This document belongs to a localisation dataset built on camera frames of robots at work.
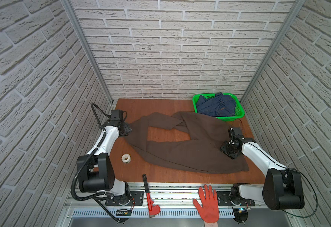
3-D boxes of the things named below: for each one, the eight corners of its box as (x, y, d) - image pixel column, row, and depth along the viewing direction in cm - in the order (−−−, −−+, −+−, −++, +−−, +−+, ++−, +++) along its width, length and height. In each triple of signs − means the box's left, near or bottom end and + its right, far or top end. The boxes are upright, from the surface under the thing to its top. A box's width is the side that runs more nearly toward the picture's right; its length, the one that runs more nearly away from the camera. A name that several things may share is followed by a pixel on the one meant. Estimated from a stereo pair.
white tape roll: (121, 163, 88) (120, 161, 86) (123, 155, 91) (122, 153, 89) (130, 163, 88) (129, 161, 86) (131, 155, 91) (130, 153, 89)
